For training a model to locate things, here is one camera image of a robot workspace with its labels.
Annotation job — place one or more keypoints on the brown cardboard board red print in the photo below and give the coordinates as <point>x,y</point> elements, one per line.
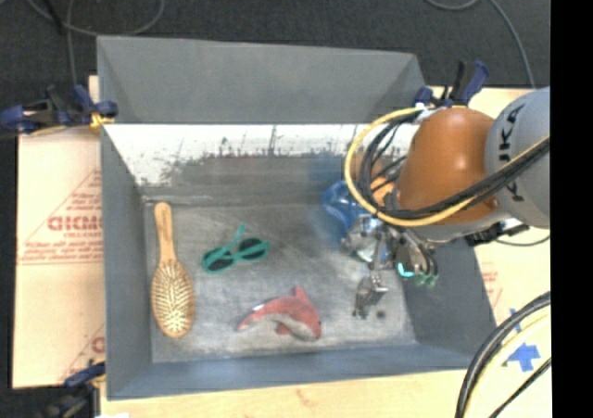
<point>55,277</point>

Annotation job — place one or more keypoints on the grey metal bin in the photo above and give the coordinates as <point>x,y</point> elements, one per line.
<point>259,92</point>

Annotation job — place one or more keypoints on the red toy dolphin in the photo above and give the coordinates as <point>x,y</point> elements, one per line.
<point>296,312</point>

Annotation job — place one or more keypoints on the green sunglasses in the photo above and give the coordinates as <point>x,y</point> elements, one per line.
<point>218,259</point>

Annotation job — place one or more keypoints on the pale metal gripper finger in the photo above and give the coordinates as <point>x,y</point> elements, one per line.
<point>377,288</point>
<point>361,300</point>

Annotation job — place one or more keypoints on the wooden hairbrush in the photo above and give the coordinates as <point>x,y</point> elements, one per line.
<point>172,291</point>

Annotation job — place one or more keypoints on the blue clear plastic object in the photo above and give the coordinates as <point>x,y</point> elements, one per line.
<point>338,207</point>

